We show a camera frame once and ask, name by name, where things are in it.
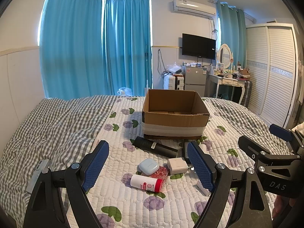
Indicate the person's right hand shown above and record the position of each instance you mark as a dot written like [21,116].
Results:
[280,206]

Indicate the wide blue curtain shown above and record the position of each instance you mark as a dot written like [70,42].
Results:
[71,52]

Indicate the blue curtain beside wardrobe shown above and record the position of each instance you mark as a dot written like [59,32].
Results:
[234,38]

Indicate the light blue earbuds case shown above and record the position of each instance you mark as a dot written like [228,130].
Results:
[148,165]

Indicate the cardboard box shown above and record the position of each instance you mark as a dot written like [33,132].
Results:
[173,125]

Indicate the narrow blue curtain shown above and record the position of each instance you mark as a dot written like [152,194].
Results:
[128,47]

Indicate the clear plastic bag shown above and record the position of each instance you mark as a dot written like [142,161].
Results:
[174,68]

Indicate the white dressing table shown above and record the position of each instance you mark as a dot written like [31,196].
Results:
[228,82]

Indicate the dark rectangular device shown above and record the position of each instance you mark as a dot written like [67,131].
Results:
[182,148]

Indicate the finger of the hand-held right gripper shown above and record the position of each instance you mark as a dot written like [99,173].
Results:
[251,146]
[280,131]

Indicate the grey metal strip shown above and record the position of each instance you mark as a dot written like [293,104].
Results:
[35,175]

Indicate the small white box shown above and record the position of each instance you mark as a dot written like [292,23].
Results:
[202,190]

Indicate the brown box on dressing table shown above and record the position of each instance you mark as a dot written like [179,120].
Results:
[244,72]

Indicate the black wall television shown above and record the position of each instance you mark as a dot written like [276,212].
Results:
[198,46]

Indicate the silver suitcase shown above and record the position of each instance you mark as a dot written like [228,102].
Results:
[248,92]

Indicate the white bottle with red cap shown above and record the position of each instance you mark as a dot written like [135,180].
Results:
[142,181]

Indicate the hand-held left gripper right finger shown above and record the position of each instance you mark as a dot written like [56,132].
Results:
[199,168]

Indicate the white charger adapter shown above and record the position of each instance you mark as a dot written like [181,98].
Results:
[177,166]

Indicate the silver mini fridge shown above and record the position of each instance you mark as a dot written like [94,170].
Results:
[194,80]

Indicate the red patterned box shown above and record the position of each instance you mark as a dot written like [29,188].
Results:
[162,172]

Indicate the white plastic bag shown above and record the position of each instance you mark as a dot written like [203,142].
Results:
[124,91]

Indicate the long black box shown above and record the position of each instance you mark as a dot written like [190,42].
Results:
[152,145]

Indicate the white suitcase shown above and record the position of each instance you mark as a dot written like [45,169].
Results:
[173,83]

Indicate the floral quilted bedspread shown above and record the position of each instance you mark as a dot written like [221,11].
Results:
[47,128]

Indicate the oval white mirror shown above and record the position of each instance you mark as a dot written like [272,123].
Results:
[224,54]

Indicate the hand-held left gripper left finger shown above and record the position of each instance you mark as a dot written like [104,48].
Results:
[95,168]

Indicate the white louvred wardrobe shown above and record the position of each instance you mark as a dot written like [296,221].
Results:
[270,76]

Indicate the white air conditioner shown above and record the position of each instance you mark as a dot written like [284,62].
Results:
[193,7]

